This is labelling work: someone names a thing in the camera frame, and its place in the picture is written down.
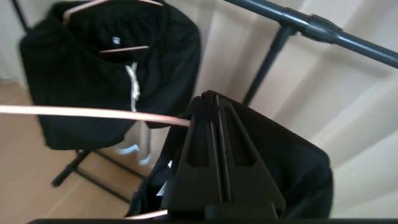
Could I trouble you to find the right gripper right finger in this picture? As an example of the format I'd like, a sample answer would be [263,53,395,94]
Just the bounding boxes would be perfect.
[216,95,286,218]

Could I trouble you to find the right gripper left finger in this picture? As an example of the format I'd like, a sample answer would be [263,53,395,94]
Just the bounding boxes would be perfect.
[167,115,223,216]

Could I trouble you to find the black garment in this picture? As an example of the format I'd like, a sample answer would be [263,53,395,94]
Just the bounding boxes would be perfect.
[126,90,334,219]

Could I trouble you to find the black drawstring shorts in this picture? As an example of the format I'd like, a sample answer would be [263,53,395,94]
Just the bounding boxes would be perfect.
[19,0,202,151]

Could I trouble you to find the black clothes rack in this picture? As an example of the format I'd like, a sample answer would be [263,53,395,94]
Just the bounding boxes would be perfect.
[11,0,398,205]

